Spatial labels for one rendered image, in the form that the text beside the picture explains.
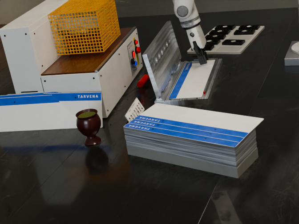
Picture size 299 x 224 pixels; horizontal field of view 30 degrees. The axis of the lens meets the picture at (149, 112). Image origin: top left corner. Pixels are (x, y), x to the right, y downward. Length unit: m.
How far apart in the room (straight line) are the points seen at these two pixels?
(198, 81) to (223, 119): 0.56
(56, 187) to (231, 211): 0.55
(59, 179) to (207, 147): 0.47
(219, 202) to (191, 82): 0.86
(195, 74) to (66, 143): 0.67
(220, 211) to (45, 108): 0.91
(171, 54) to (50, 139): 0.68
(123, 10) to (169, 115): 3.14
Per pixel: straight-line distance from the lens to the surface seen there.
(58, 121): 2.11
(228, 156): 1.58
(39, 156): 1.93
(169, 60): 2.33
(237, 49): 2.62
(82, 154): 1.88
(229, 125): 1.68
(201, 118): 1.74
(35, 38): 2.10
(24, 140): 2.08
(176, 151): 1.68
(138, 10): 4.82
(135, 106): 2.05
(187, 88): 2.21
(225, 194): 1.54
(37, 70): 2.11
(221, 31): 2.88
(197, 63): 2.43
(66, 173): 1.78
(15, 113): 2.18
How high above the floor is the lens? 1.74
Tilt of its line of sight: 23 degrees down
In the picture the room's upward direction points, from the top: 9 degrees counter-clockwise
